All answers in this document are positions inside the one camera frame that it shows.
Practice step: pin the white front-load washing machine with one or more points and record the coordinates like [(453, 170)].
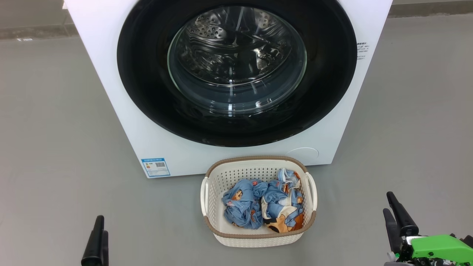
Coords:
[(111, 111)]

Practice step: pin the small printed text label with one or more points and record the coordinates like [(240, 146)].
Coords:
[(362, 51)]

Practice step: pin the round white filter cover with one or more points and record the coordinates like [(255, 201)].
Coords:
[(303, 154)]

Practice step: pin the black round glass washer door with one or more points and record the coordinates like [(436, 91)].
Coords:
[(147, 74)]

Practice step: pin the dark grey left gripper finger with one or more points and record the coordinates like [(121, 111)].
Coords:
[(106, 251), (95, 247)]

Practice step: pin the blue orange white print garment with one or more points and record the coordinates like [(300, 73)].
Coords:
[(282, 207)]

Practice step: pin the cream perforated laundry basket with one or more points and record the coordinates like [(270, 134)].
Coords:
[(216, 192)]

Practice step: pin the blue cartoon print garment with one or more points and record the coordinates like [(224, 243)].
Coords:
[(242, 207)]

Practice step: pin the blue energy label sticker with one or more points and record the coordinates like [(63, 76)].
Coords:
[(155, 167)]

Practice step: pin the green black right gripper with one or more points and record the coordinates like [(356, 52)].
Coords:
[(439, 247)]

